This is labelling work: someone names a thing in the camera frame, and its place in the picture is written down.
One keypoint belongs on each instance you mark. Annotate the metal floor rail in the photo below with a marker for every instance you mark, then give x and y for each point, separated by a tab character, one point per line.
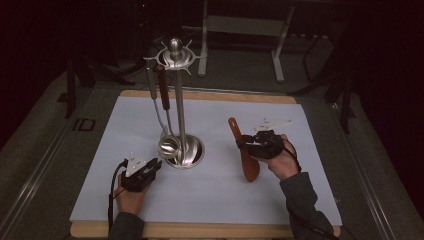
36	176
363	173

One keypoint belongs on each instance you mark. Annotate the wooden rice paddle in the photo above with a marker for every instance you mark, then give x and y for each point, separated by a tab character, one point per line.
250	166

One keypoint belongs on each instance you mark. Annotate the steel utensil stand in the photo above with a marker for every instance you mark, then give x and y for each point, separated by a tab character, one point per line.
180	110

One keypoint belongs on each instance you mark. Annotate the black tripod stand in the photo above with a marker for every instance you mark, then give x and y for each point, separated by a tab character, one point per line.
70	86
345	100

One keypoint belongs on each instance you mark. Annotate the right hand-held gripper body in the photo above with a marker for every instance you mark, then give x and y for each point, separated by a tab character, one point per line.
266	145

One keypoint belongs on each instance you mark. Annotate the person's right hand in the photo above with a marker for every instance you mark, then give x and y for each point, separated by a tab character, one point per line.
285	165

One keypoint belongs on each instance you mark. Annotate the grey metal frame stand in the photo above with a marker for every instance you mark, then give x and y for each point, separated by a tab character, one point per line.
246	26

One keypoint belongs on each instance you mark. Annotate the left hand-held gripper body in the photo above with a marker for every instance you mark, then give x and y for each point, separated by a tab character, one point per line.
135	178

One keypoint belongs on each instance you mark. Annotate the white table mat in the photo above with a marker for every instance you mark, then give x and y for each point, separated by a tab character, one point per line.
206	193

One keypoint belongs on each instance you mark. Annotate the dark equipment rack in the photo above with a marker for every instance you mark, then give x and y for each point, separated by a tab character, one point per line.
143	30

